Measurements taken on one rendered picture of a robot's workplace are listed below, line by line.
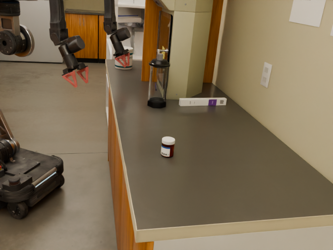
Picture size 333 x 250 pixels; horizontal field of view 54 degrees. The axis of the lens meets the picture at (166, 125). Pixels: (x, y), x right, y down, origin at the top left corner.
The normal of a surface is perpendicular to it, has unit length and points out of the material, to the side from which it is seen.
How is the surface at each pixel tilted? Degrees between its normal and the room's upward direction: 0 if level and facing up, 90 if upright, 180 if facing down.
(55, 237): 0
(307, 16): 90
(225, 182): 0
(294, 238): 90
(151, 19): 90
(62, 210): 0
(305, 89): 90
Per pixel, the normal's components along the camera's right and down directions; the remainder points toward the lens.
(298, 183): 0.08, -0.92
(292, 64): -0.97, 0.00
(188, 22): 0.21, 0.39
